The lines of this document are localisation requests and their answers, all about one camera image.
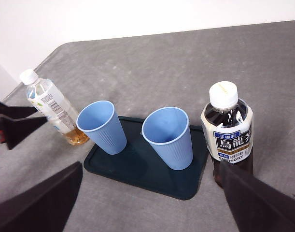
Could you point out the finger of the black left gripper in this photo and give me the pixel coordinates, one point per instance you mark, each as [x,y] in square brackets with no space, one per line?
[17,129]
[12,112]

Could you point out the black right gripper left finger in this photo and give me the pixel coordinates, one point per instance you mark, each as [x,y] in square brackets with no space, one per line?
[36,207]

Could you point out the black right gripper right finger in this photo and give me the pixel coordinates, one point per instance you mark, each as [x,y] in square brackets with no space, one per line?
[263,207]

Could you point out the pale-label jasmine oolong tea bottle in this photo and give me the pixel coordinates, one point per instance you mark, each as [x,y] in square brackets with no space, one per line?
[55,108]

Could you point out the dark oolong tea bottle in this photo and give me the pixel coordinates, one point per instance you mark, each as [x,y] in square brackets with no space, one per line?
[228,135]

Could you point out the blue ribbed plastic cup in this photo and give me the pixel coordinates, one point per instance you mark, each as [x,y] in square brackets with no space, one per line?
[106,137]
[173,152]

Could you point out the dark teal rectangular tray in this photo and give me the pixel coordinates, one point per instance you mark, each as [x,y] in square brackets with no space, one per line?
[142,174]

